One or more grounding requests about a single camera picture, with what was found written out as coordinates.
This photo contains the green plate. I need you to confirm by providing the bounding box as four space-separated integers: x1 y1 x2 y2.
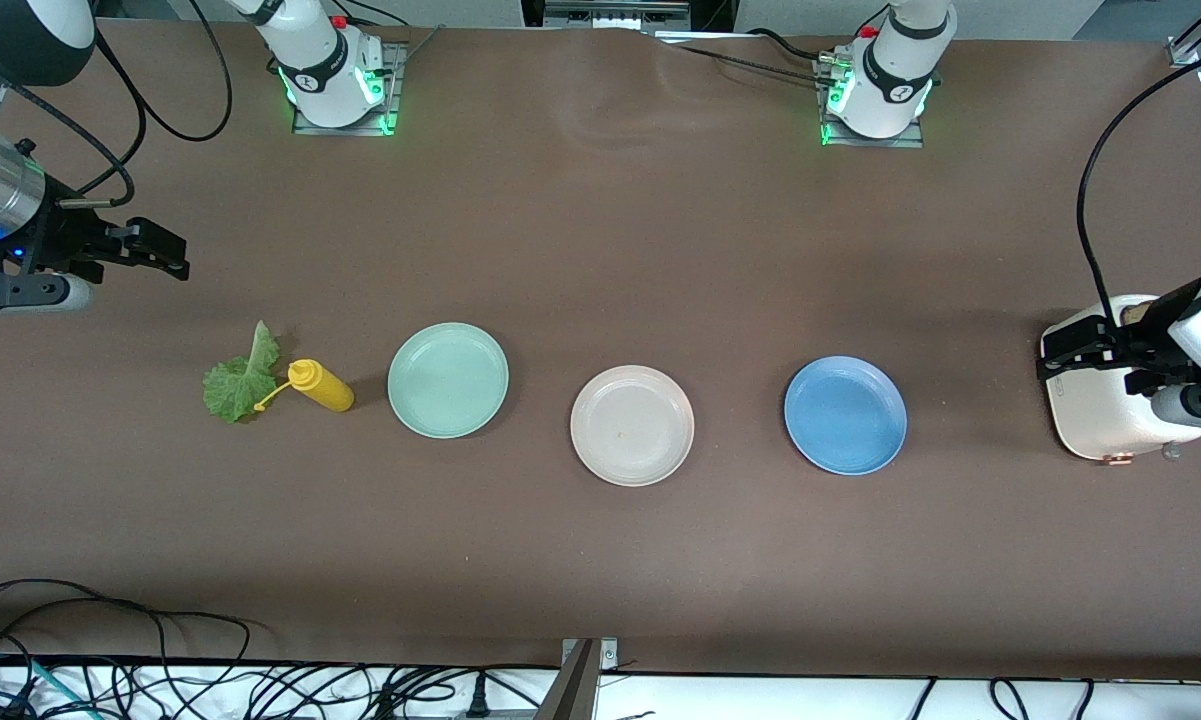
387 322 510 440

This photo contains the teal cable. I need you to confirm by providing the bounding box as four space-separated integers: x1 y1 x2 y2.
0 650 96 720

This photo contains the black equipment rack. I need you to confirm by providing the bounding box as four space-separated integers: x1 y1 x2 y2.
520 0 736 33

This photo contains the blue plate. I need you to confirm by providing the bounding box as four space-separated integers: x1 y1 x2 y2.
784 356 908 476

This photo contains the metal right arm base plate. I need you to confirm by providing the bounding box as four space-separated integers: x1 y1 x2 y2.
290 40 407 137

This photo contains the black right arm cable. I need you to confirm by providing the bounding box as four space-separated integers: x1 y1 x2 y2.
0 0 234 208

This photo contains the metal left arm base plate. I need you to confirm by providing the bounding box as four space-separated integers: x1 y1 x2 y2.
813 55 927 150

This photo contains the beige plate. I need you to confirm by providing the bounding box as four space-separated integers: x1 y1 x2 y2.
570 365 696 488

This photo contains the aluminium profile bar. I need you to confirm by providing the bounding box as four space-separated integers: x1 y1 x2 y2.
533 640 601 720

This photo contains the yellow mustard squeeze bottle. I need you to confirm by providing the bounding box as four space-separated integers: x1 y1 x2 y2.
255 358 355 413

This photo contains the cream white toaster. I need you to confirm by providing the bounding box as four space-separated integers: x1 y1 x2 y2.
1040 294 1201 463

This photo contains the small metal corner bracket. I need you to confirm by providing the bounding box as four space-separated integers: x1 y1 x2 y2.
560 637 620 673

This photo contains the long black looping cable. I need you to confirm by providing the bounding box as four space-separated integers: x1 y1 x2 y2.
0 578 253 666

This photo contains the green lettuce leaf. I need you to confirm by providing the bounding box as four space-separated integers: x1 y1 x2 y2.
203 320 283 424

